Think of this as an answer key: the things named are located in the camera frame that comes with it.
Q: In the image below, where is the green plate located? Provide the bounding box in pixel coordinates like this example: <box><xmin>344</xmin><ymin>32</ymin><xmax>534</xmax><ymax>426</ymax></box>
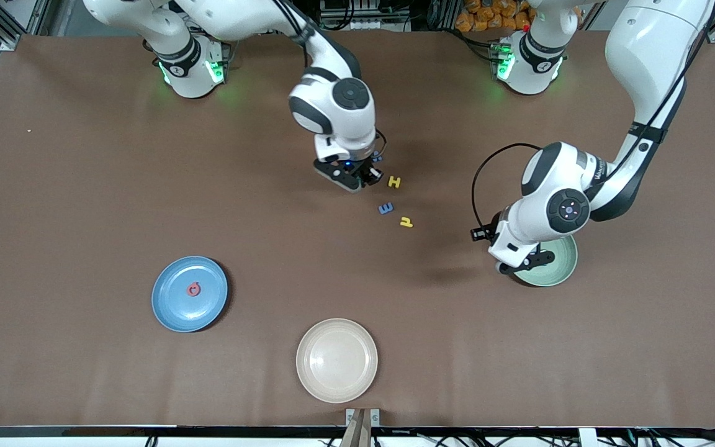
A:
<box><xmin>515</xmin><ymin>235</ymin><xmax>579</xmax><ymax>287</ymax></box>

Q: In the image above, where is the beige plate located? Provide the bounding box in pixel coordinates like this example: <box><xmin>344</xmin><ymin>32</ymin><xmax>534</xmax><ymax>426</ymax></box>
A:
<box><xmin>295</xmin><ymin>318</ymin><xmax>379</xmax><ymax>404</ymax></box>

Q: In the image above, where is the blue plate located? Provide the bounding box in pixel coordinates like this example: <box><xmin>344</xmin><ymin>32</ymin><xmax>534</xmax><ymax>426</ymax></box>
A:
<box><xmin>151</xmin><ymin>256</ymin><xmax>229</xmax><ymax>333</ymax></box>

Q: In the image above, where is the orange packets pile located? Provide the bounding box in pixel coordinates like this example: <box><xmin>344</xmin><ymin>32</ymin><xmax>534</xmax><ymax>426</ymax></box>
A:
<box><xmin>456</xmin><ymin>0</ymin><xmax>535</xmax><ymax>33</ymax></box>

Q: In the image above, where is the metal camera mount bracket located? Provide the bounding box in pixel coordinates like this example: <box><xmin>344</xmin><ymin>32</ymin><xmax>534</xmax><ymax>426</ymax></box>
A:
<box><xmin>340</xmin><ymin>407</ymin><xmax>382</xmax><ymax>447</ymax></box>

